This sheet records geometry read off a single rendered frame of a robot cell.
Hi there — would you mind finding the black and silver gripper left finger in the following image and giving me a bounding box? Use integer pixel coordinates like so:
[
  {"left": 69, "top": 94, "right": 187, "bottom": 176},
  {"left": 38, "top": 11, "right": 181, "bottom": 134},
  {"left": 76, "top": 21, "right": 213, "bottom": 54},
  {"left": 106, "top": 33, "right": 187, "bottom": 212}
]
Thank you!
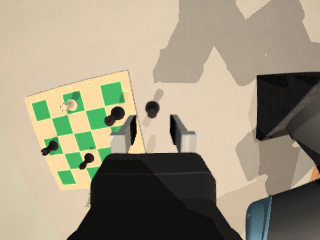
[{"left": 109, "top": 115, "right": 137, "bottom": 154}]

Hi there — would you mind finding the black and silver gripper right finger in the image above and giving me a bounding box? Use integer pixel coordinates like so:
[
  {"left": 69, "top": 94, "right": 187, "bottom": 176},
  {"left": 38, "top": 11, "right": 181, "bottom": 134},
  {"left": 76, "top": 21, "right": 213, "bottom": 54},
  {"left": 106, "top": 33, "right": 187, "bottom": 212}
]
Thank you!
[{"left": 170, "top": 114, "right": 197, "bottom": 153}]

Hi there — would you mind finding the white rook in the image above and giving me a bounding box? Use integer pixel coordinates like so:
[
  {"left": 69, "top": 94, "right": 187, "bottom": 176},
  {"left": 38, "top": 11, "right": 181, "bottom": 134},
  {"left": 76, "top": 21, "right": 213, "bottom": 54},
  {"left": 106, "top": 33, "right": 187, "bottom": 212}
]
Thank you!
[{"left": 59, "top": 99, "right": 78, "bottom": 112}]

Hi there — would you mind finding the green and cream chessboard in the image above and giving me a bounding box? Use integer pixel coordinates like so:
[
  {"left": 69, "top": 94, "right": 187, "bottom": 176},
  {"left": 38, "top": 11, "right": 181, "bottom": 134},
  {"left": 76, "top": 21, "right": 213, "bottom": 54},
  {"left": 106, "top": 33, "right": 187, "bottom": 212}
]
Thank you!
[{"left": 25, "top": 71, "right": 136, "bottom": 190}]

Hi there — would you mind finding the white bishop chess piece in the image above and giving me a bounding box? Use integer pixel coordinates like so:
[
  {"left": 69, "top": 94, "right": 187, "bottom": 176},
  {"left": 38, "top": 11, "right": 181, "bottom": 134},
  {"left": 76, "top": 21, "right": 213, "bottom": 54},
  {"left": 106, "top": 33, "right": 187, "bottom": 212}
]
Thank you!
[{"left": 84, "top": 194, "right": 90, "bottom": 211}]

